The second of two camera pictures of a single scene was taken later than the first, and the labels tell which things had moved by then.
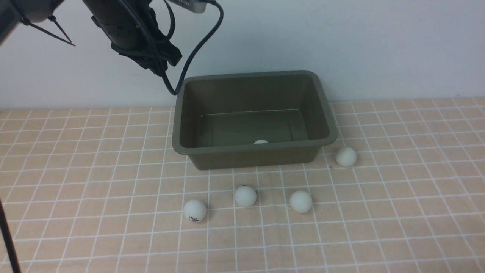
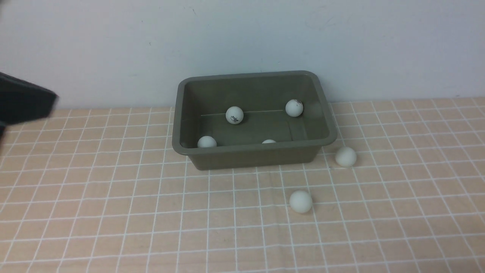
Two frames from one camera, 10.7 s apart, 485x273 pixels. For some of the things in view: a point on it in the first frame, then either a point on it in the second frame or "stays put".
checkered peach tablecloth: x=104 y=190 stays put
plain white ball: x=301 y=201 stays put
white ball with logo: x=194 y=210 -> x=234 y=115
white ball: x=346 y=156 stays put
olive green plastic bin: x=218 y=118 stays put
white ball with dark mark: x=245 y=196 -> x=294 y=108
